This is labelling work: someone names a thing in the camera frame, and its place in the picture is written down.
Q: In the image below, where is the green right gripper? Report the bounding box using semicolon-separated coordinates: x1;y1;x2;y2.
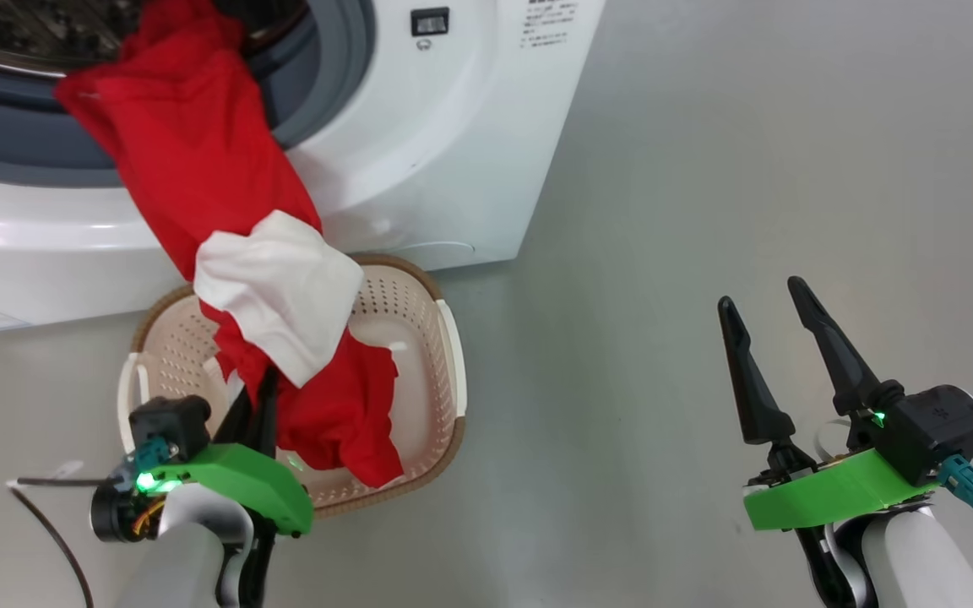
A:
717;276;939;531

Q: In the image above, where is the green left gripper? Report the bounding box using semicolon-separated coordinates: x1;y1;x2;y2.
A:
147;365;314;537

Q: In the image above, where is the red and white garment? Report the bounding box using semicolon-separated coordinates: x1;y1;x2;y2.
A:
54;0;405;489

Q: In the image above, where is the cream basket with brown rim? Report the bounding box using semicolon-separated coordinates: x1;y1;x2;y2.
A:
117;253;468;518

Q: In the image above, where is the white front-load washing machine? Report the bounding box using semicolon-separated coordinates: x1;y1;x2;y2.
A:
0;0;607;326

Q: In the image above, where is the black door latch slot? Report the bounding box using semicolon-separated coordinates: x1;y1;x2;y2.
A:
410;7;451;37

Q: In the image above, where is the stainless steel washer drum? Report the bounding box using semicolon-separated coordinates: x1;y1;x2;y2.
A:
0;0;310;77

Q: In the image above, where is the round white filter cover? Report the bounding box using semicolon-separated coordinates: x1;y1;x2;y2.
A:
402;241;476;271

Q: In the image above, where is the small printed text label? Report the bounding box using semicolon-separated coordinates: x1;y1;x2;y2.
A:
520;0;580;49

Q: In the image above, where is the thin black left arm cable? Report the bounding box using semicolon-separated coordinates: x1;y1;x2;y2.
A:
5;475;124;608

